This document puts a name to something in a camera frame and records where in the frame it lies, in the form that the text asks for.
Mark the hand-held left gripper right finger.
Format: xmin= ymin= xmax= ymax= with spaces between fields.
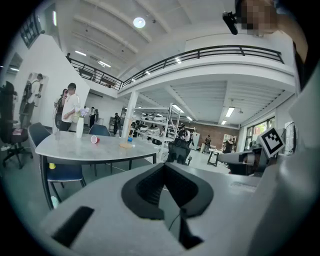
xmin=163 ymin=162 xmax=262 ymax=256

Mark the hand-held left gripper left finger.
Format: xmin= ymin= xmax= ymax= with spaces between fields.
xmin=38 ymin=162 xmax=187 ymax=256

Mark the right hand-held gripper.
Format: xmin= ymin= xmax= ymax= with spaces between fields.
xmin=217 ymin=127 xmax=286 ymax=176

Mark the wooden tree cup holder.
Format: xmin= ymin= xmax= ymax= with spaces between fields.
xmin=118 ymin=117 xmax=134 ymax=149

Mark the small white side table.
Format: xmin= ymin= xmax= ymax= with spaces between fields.
xmin=206 ymin=148 xmax=226 ymax=167

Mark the black mesh office chair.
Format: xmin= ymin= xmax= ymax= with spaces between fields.
xmin=166 ymin=138 xmax=193 ymax=166

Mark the person's torso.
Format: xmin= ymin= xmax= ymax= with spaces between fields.
xmin=249 ymin=32 xmax=320 ymax=256

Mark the white metal shelving rack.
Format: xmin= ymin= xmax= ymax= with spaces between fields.
xmin=128 ymin=102 xmax=182 ymax=161

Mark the white ribbed vase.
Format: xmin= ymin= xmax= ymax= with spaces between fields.
xmin=75 ymin=116 xmax=84 ymax=139

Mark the black mezzanine railing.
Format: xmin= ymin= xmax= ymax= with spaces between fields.
xmin=66 ymin=44 xmax=285 ymax=91

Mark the person's head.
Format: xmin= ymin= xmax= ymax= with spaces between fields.
xmin=239 ymin=0 xmax=278 ymax=36

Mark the round ceiling lamp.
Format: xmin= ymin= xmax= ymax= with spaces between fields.
xmin=132 ymin=16 xmax=146 ymax=29

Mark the black head-mounted camera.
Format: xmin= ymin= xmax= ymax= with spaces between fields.
xmin=222 ymin=10 xmax=240 ymax=36

